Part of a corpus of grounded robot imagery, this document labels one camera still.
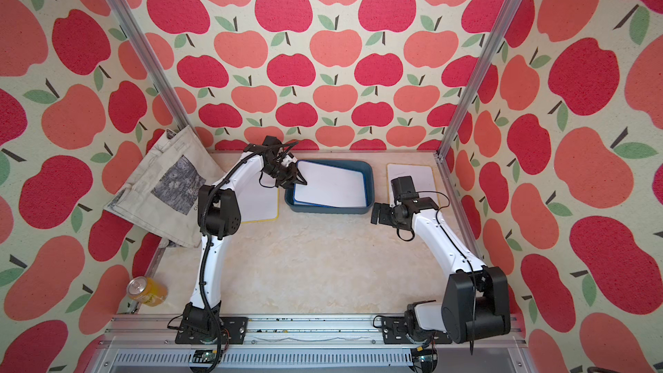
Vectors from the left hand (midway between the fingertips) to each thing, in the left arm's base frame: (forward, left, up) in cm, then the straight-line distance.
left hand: (307, 187), depth 97 cm
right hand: (-16, -29, +1) cm, 33 cm away
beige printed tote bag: (-10, +48, +8) cm, 49 cm away
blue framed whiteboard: (+5, -9, -7) cm, 13 cm away
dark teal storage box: (+15, -22, -4) cm, 26 cm away
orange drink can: (-38, +43, 0) cm, 58 cm away
